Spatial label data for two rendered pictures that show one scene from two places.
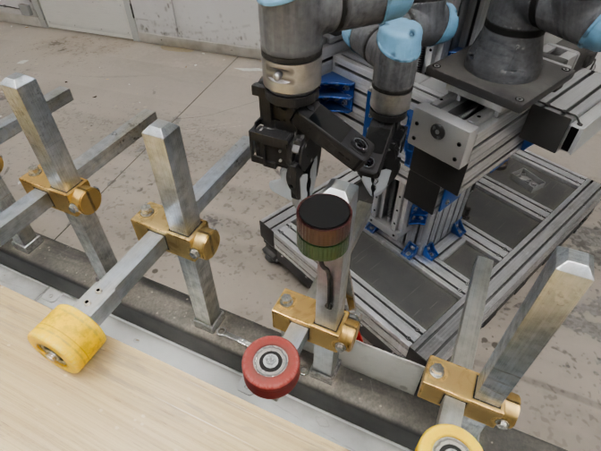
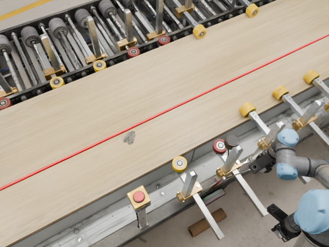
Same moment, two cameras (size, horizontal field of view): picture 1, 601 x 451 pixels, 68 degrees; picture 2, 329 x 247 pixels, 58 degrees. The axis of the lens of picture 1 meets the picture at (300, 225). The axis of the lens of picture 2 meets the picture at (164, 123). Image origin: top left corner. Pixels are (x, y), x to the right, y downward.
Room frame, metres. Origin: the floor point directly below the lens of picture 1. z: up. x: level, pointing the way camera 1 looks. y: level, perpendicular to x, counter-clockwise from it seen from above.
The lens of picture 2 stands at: (0.41, -0.74, 2.37)
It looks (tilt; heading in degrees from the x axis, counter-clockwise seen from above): 60 degrees down; 122
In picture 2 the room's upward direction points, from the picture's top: 4 degrees clockwise
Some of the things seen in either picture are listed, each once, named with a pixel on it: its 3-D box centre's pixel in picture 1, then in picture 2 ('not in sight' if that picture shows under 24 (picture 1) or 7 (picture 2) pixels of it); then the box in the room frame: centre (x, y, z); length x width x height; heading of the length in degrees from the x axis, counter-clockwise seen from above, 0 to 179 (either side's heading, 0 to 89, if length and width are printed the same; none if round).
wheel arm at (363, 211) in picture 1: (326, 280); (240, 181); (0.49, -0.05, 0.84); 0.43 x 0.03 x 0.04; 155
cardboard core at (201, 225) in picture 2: not in sight; (207, 222); (0.48, -0.12, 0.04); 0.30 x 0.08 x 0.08; 65
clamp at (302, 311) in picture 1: (315, 323); (227, 168); (0.40, -0.02, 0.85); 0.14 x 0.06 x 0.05; 65
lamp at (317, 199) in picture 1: (321, 273); (227, 149); (0.35, -0.03, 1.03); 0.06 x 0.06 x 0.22; 65
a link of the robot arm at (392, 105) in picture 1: (388, 97); (294, 222); (0.76, -0.17, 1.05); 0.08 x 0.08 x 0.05
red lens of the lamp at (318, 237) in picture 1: (324, 218); (231, 140); (0.35, -0.03, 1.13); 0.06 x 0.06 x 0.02
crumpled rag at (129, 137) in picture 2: not in sight; (129, 136); (-0.13, -0.21, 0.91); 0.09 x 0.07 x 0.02; 90
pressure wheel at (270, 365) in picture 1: (272, 378); (219, 149); (0.30, 0.04, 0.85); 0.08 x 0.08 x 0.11
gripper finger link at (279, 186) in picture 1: (286, 190); not in sight; (0.52, 0.02, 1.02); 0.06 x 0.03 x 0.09; 65
